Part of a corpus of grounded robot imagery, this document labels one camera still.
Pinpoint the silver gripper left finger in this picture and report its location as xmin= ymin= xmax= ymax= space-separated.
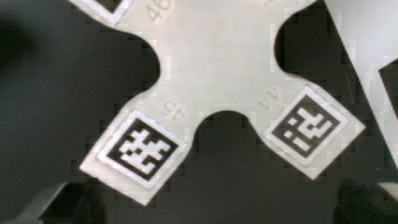
xmin=15 ymin=182 xmax=93 ymax=224

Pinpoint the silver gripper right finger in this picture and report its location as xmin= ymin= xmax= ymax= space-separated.
xmin=335 ymin=179 xmax=398 ymax=224

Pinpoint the white cross-shaped table base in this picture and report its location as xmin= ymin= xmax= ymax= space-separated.
xmin=69 ymin=0 xmax=364 ymax=203

